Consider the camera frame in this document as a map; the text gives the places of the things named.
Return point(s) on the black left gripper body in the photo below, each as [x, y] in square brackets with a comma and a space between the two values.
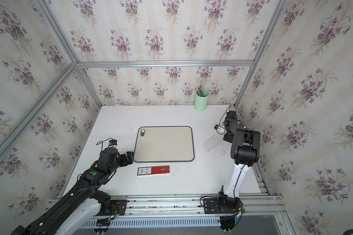
[121, 161]

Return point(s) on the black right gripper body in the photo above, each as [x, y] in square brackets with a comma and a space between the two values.
[228, 136]

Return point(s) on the white ceramic knife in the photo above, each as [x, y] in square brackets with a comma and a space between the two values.
[213, 141]

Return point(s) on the beige green-rimmed cutting board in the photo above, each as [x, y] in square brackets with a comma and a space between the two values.
[164, 144]

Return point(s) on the red rectangular box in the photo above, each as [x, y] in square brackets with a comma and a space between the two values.
[153, 170]

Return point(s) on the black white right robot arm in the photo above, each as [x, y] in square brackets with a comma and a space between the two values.
[244, 151]

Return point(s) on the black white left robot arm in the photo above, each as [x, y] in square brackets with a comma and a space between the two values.
[83, 201]

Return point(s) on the green pencil cup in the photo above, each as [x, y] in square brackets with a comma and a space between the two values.
[200, 103]

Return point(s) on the pencils in cup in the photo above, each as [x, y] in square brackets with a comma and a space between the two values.
[199, 91]

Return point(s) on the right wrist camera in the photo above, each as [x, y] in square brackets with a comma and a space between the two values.
[222, 127]

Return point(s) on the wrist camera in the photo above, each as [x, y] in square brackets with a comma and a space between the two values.
[222, 127]
[113, 143]

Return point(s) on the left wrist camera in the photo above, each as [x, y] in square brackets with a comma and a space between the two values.
[113, 143]

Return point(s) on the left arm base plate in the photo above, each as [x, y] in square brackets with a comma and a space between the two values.
[115, 208]

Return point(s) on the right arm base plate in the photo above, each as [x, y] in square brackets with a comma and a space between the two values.
[213, 206]

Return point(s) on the aluminium mounting rail frame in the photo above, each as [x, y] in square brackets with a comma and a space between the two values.
[186, 211]

